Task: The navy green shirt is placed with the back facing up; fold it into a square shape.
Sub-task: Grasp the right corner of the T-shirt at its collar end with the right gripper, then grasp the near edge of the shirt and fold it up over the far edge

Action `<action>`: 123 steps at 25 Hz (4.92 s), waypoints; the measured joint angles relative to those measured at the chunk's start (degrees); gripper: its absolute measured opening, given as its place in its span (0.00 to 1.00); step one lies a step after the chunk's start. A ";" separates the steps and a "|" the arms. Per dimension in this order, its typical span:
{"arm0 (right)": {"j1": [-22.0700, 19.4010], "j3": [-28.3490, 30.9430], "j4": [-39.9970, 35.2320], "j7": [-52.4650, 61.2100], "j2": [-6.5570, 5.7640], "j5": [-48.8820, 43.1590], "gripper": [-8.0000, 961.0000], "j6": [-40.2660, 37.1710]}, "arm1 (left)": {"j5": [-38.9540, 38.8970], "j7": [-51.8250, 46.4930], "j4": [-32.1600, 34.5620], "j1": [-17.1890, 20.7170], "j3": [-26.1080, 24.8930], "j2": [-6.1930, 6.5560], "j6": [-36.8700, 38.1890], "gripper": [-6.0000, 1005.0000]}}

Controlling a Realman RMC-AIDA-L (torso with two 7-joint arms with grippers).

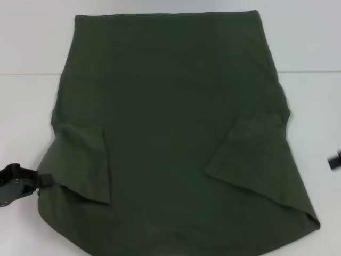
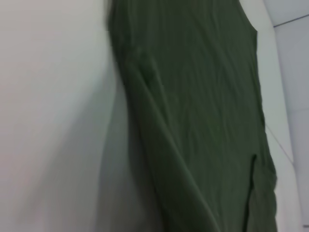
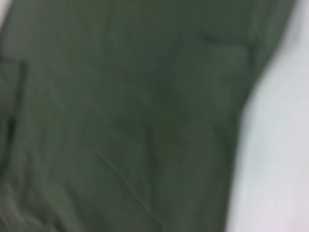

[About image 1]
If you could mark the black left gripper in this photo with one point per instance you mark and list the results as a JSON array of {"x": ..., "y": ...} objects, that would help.
[{"x": 16, "y": 186}]

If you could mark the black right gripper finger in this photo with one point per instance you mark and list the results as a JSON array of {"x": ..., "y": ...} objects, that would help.
[{"x": 335, "y": 161}]

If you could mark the dark green shirt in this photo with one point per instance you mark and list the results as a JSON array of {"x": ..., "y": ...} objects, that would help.
[{"x": 173, "y": 120}]

